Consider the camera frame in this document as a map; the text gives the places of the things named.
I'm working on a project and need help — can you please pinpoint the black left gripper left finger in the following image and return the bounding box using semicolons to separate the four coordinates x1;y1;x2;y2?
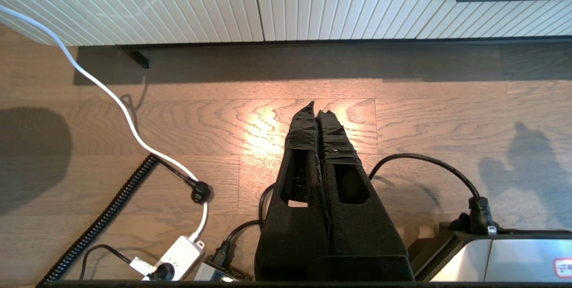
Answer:
255;102;332;281

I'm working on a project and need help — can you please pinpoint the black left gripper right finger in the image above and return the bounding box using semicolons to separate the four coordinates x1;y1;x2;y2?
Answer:
316;110;414;281

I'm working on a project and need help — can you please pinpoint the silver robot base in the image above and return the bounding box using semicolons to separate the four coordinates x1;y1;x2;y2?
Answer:
409;222;572;282

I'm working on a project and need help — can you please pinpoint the white TV cabinet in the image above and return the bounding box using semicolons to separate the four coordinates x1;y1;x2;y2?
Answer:
0;0;572;71

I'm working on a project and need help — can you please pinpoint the grey power adapter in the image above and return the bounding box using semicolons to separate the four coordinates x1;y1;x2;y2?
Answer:
194;261;253;282

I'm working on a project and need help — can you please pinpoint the white power strip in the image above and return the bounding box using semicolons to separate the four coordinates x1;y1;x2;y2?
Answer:
142;236;206;282

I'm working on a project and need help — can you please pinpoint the small white plug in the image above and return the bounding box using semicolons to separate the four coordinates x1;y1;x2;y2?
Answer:
130;257;158;277

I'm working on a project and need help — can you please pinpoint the thick white power cable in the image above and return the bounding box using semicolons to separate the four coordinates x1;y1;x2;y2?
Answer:
0;4;210;240

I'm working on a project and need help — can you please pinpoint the black charging cable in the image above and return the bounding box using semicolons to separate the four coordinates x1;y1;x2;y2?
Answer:
214;153;494;267

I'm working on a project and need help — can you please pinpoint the thin black power cord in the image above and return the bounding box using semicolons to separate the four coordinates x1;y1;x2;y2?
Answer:
80;244;176;281

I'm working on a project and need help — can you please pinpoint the black coiled cable with plug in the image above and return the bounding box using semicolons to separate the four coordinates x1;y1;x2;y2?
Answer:
38;154;214;285

